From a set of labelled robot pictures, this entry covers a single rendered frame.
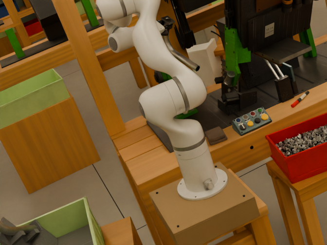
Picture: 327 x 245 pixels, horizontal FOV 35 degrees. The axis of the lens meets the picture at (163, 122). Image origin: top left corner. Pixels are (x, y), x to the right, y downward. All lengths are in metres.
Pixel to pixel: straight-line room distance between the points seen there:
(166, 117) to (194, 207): 0.33
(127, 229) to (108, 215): 1.65
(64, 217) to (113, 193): 1.88
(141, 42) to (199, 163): 0.46
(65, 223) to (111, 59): 0.93
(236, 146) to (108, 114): 0.74
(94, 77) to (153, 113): 0.92
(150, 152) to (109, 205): 1.52
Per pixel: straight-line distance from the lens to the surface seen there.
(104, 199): 3.97
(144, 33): 1.79
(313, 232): 2.15
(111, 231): 2.16
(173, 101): 1.71
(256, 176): 3.60
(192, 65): 2.42
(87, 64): 2.57
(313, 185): 2.03
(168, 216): 1.84
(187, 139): 1.77
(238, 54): 2.38
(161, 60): 1.76
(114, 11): 1.85
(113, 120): 2.67
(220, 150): 2.21
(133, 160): 2.39
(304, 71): 2.67
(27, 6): 9.17
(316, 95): 2.42
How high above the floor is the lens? 1.97
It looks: 24 degrees down
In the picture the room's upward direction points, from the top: 20 degrees counter-clockwise
